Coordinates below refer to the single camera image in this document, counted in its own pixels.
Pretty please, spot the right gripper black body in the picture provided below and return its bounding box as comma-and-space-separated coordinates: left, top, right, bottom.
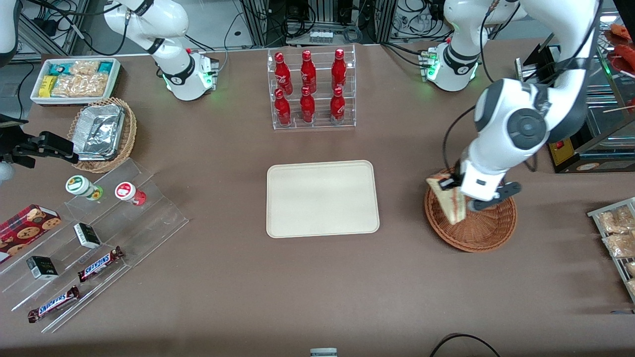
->
0, 115, 44, 162

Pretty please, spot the triangle sandwich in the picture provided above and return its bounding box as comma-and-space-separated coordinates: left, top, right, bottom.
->
427, 174, 467, 225

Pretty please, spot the brown wicker basket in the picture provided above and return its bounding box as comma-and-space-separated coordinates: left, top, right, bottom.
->
424, 166, 517, 253

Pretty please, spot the light wicker basket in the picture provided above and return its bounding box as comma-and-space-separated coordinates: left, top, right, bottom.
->
66, 97, 137, 174

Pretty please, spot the cream plastic serving tray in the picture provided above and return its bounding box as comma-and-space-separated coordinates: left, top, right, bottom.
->
266, 160, 381, 239

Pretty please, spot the silver foil container stack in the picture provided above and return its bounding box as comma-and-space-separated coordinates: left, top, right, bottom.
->
73, 104, 126, 162

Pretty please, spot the green lid yogurt cup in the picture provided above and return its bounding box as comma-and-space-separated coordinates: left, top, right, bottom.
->
65, 175, 104, 201

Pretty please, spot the white plastic snack bin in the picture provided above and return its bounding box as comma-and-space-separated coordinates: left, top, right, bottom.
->
30, 58, 122, 107

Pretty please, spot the yellow snack packet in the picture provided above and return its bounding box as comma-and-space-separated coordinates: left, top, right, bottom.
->
39, 75, 59, 98

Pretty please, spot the clear cracker bag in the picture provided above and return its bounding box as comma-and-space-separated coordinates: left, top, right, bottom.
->
69, 60, 101, 76
51, 74, 111, 98

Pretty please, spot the red tartan cookie box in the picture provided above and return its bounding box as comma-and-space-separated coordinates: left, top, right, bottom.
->
0, 204, 62, 264

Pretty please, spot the red lid yogurt cup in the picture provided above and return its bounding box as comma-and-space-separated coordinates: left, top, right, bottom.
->
115, 182, 147, 207

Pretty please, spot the small black carton box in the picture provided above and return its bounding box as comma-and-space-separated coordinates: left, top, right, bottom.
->
26, 256, 59, 281
73, 223, 102, 249

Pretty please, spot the black hot food warmer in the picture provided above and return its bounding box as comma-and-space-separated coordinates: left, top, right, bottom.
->
514, 10, 635, 174

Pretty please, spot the clear acrylic stepped display shelf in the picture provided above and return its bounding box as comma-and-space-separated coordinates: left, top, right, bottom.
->
0, 158, 190, 334

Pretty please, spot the Snickers chocolate bar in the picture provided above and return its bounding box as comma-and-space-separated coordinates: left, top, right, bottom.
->
77, 246, 125, 283
27, 286, 80, 323

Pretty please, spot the red cola bottle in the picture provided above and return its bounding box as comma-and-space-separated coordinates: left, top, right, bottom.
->
331, 49, 347, 91
274, 52, 293, 96
300, 50, 317, 94
330, 87, 346, 124
300, 86, 316, 123
274, 88, 292, 127

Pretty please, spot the stainless steel food pan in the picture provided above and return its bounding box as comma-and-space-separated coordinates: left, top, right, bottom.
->
585, 92, 635, 144

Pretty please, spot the clear acrylic bottle rack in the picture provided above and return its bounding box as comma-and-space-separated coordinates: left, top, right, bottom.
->
266, 44, 357, 131

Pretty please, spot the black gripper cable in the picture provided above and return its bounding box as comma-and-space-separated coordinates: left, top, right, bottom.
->
443, 105, 478, 174

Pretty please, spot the grey wire snack tray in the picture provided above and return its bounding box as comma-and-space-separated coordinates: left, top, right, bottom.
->
587, 197, 635, 304

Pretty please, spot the black cable loop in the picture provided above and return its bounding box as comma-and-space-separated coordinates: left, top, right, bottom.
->
429, 333, 502, 357

